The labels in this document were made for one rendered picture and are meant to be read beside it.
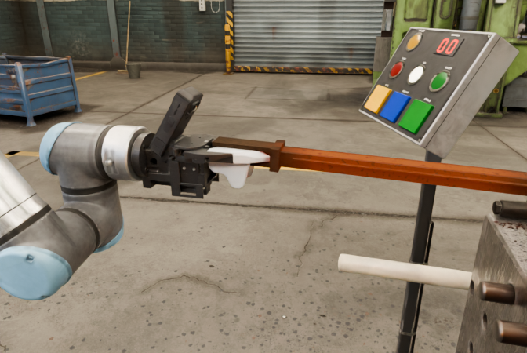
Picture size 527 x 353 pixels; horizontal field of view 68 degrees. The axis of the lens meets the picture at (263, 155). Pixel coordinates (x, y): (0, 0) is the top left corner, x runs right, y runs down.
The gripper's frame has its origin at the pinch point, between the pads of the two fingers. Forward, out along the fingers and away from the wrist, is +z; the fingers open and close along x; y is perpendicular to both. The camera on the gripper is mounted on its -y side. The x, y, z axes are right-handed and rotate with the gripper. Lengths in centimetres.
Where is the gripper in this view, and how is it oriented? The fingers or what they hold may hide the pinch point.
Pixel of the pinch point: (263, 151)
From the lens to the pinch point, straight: 58.1
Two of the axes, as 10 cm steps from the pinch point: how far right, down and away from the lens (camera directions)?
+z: 9.7, 0.7, -2.4
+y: 0.1, 9.4, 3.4
